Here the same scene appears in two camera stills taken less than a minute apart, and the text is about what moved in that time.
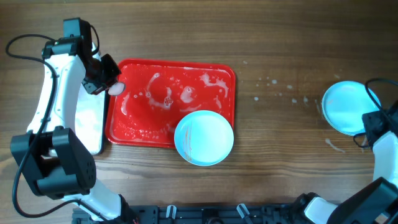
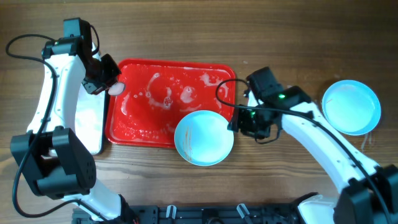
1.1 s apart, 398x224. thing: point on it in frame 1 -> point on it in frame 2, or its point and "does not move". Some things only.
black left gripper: x=101 y=83 does not move
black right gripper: x=370 y=125 -> x=241 y=121
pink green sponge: x=117 y=89 does not move
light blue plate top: x=344 y=104 does not move
